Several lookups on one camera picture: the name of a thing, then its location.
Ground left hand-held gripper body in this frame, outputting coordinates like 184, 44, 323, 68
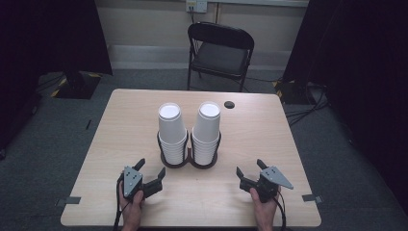
118, 165, 156, 202

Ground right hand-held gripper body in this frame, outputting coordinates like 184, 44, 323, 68
240, 165, 294, 204

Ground person's right hand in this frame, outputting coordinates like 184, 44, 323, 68
249, 187, 282, 231

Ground person's left hand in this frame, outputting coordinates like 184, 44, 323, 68
118, 182, 146, 231

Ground black double cup rack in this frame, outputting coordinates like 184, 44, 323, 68
156, 129, 222, 170

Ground grey floor tape strip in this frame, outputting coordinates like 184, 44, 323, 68
301, 193, 324, 204
55, 195, 82, 208

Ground stack of white paper cups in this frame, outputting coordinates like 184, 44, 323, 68
157, 102, 189, 167
191, 101, 222, 167

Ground black stand base yellow stripes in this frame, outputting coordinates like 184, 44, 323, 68
50, 70, 104, 100
272, 78, 311, 105

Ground black folding chair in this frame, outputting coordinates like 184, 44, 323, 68
186, 21, 256, 93

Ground black curtain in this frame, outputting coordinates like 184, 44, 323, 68
0, 0, 114, 152
282, 0, 408, 206

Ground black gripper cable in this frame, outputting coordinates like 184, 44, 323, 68
271, 191, 289, 231
112, 174, 132, 231

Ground black floor cables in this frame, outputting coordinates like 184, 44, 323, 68
283, 81, 331, 128

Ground white wall socket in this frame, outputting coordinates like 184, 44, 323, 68
186, 0, 209, 14

